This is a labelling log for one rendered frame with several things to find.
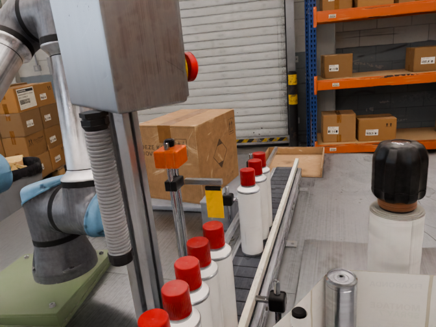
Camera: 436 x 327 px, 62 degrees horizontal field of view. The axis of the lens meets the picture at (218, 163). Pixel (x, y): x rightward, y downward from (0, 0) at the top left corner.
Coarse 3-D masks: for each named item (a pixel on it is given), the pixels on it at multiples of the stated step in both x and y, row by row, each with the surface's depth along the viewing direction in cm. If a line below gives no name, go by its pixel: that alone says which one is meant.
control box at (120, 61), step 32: (64, 0) 44; (96, 0) 37; (128, 0) 38; (160, 0) 40; (64, 32) 47; (96, 32) 39; (128, 32) 39; (160, 32) 41; (64, 64) 50; (96, 64) 41; (128, 64) 40; (160, 64) 42; (96, 96) 44; (128, 96) 40; (160, 96) 43
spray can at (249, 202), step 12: (252, 168) 81; (252, 180) 80; (240, 192) 80; (252, 192) 80; (240, 204) 82; (252, 204) 80; (240, 216) 83; (252, 216) 81; (240, 228) 85; (252, 228) 82; (252, 240) 83; (252, 252) 84
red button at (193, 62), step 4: (184, 52) 47; (188, 52) 47; (188, 56) 46; (192, 56) 47; (188, 60) 47; (192, 60) 46; (196, 60) 47; (188, 64) 47; (192, 64) 46; (196, 64) 47; (188, 68) 47; (192, 68) 46; (196, 68) 47; (188, 72) 47; (192, 72) 47; (196, 72) 47; (188, 76) 47; (192, 76) 47; (196, 76) 47; (188, 80) 48; (192, 80) 48
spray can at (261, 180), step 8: (248, 160) 87; (256, 160) 86; (256, 168) 86; (256, 176) 86; (264, 176) 87; (264, 184) 87; (264, 192) 87; (264, 200) 88; (264, 208) 88; (264, 216) 89; (264, 224) 89; (264, 232) 90; (264, 240) 90
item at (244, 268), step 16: (272, 176) 134; (288, 176) 132; (272, 192) 120; (272, 208) 108; (240, 256) 85; (256, 256) 84; (240, 272) 79; (240, 288) 74; (240, 304) 69; (256, 304) 72
